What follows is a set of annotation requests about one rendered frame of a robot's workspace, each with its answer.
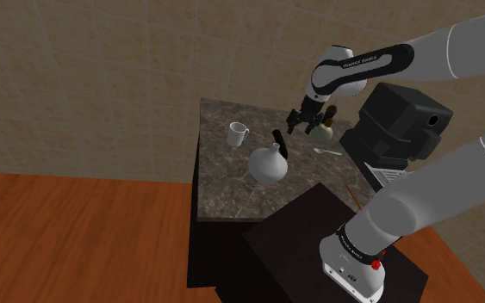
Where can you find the dark robot stand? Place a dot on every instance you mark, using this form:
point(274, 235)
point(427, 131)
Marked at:
point(296, 235)

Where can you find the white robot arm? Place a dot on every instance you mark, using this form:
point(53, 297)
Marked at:
point(435, 189)

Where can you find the silver spoon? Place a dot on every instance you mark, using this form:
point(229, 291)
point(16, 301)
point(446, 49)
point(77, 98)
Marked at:
point(328, 151)

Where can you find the black coffee machine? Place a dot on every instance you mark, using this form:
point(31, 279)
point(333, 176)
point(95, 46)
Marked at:
point(397, 121)

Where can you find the pale green vase dark top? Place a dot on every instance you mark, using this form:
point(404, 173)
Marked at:
point(324, 132)

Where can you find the brown pencil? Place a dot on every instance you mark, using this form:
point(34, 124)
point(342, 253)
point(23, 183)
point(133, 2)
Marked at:
point(353, 196)

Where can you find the dark cabinet with marble top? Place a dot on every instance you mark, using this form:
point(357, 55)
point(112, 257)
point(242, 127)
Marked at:
point(217, 251)

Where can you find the white mug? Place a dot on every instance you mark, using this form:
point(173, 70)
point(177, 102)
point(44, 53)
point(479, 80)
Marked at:
point(235, 135)

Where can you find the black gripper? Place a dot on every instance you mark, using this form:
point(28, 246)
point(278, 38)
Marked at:
point(309, 111)

